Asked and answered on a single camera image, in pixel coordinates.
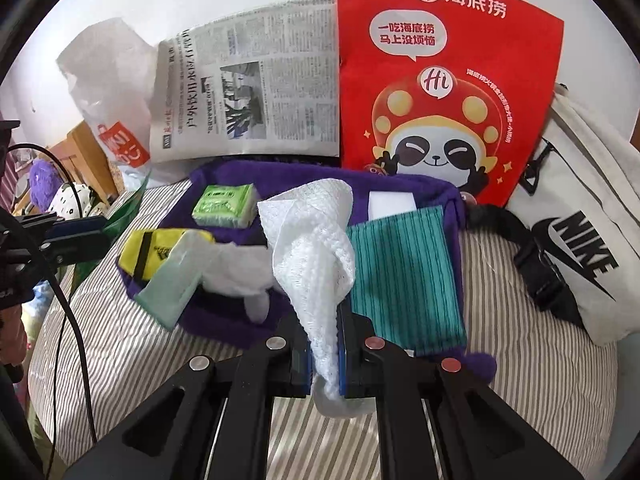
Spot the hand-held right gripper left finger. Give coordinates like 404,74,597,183
65,310,313,480

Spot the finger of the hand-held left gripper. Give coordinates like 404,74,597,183
22,237,115,273
20,212,111,241

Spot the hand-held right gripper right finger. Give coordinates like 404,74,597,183
336,300,583,480

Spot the dark green foil packet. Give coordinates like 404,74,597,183
72,172,152,293

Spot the small yellow bag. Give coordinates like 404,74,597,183
117,228,216,281

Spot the teal striped cloth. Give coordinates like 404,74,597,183
346,206,468,358

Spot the purple towel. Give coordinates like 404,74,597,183
120,159,498,378

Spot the white paper towel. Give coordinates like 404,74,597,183
256,179,376,420

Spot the green tissue pack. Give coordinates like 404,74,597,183
191,183,257,228

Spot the white sponge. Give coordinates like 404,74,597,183
368,191,418,222

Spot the person's left forearm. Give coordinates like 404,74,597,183
0,305,28,376

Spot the white dotted plush toy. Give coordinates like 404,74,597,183
47,182,108,223

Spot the purple plush toy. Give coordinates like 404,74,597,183
27,160,63,211

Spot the light wooden furniture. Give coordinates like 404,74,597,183
12,120,121,211

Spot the white plastic shopping bag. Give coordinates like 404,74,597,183
55,16,166,183

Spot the striped bed quilt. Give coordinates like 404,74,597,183
27,175,626,480

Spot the folded newspaper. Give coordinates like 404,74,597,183
149,0,342,163

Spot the red panda paper bag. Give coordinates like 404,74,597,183
334,0,566,208

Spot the white waist bag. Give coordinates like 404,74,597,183
462,82,640,346

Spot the black cable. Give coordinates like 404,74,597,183
7,144,98,441

